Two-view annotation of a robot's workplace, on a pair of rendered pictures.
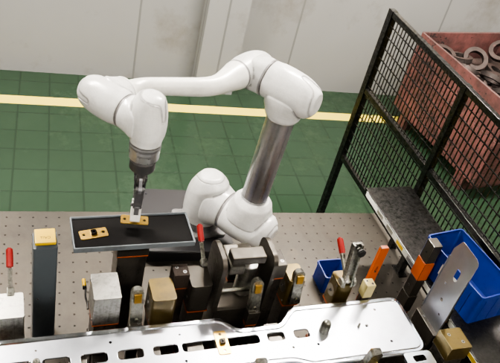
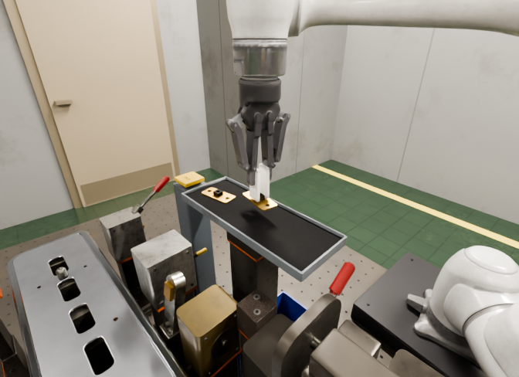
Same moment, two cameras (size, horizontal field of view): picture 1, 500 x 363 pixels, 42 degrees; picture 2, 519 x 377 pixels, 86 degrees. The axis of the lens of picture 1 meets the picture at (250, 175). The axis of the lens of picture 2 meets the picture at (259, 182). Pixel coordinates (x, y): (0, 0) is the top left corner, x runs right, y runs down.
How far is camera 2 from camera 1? 1.72 m
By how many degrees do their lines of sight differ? 61
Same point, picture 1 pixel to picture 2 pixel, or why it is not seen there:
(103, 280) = (168, 241)
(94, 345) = (105, 307)
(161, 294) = (195, 312)
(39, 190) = (384, 254)
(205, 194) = (462, 276)
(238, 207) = (509, 324)
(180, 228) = (310, 247)
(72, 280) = not seen: hidden behind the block
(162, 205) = (421, 280)
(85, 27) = (493, 174)
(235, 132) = not seen: outside the picture
